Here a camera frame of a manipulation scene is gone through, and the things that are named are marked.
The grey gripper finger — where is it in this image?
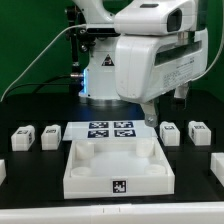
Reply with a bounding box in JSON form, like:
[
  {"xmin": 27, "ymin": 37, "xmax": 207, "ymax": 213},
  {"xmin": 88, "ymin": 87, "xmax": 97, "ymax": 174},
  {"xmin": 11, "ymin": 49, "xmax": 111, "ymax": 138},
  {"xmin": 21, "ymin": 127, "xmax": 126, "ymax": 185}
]
[
  {"xmin": 141, "ymin": 100, "xmax": 158, "ymax": 127},
  {"xmin": 174, "ymin": 83, "xmax": 189, "ymax": 99}
]

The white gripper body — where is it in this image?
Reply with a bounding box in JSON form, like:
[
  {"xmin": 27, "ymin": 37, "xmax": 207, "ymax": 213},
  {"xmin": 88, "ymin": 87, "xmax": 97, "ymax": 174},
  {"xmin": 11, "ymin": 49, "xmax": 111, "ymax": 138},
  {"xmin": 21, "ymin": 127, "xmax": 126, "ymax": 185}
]
[{"xmin": 115, "ymin": 29, "xmax": 208, "ymax": 103}]

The white square tabletop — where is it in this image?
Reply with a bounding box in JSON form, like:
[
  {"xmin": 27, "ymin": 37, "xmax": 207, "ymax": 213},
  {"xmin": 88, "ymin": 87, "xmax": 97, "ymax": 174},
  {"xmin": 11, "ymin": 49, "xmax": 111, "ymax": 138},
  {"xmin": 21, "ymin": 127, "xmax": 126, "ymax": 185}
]
[{"xmin": 63, "ymin": 137, "xmax": 175, "ymax": 199}]

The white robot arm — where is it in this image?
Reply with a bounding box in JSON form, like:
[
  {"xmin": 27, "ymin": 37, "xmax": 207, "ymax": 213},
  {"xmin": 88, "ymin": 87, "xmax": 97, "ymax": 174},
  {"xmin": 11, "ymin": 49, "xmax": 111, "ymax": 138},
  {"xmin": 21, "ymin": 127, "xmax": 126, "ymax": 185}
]
[{"xmin": 72, "ymin": 0, "xmax": 208, "ymax": 127}]

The white marker sheet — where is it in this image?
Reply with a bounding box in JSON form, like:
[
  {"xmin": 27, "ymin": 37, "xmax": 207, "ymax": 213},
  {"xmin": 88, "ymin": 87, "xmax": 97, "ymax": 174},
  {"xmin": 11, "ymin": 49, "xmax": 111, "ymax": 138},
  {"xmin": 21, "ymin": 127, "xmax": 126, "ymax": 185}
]
[{"xmin": 63, "ymin": 120, "xmax": 157, "ymax": 141}]

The white block right edge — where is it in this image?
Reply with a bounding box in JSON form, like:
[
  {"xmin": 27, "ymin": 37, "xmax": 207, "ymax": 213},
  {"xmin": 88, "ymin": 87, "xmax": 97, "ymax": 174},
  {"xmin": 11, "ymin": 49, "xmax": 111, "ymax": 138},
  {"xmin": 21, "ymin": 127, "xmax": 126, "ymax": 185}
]
[{"xmin": 210, "ymin": 153, "xmax": 224, "ymax": 187}]

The white block edge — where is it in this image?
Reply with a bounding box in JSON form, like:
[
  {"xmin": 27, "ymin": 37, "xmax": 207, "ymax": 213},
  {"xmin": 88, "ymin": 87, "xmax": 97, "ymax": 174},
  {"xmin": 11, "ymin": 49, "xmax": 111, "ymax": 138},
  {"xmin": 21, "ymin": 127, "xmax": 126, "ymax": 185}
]
[
  {"xmin": 0, "ymin": 159, "xmax": 6, "ymax": 186},
  {"xmin": 210, "ymin": 153, "xmax": 224, "ymax": 187}
]

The white block left edge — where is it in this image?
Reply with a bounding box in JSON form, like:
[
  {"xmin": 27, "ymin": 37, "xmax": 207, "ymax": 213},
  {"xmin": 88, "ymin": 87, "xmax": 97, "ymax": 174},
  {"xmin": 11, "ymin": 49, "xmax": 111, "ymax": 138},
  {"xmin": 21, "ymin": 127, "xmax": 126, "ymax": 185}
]
[{"xmin": 0, "ymin": 159, "xmax": 6, "ymax": 186}]

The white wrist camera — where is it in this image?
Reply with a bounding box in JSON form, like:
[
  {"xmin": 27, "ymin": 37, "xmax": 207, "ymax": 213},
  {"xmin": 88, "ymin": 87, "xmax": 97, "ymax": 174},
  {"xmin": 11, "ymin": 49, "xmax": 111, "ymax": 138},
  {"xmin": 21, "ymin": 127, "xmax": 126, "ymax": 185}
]
[{"xmin": 114, "ymin": 0, "xmax": 196, "ymax": 35}]

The black cable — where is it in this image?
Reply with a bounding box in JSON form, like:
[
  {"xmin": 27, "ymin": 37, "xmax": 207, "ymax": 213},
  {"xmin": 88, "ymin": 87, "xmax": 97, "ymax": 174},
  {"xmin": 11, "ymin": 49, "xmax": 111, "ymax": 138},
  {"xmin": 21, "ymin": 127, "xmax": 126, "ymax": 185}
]
[{"xmin": 3, "ymin": 74, "xmax": 81, "ymax": 98}]

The white cable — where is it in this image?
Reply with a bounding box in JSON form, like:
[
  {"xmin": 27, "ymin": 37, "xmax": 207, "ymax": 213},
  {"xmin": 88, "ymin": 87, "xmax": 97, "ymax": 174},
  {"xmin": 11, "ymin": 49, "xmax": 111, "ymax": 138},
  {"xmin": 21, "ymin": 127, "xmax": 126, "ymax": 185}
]
[{"xmin": 0, "ymin": 23, "xmax": 88, "ymax": 102}]

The white front rail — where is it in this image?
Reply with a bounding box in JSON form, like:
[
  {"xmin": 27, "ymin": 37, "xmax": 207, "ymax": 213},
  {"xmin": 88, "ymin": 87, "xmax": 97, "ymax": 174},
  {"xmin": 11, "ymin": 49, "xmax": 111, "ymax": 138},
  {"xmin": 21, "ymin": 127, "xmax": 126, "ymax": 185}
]
[{"xmin": 0, "ymin": 202, "xmax": 224, "ymax": 224}]

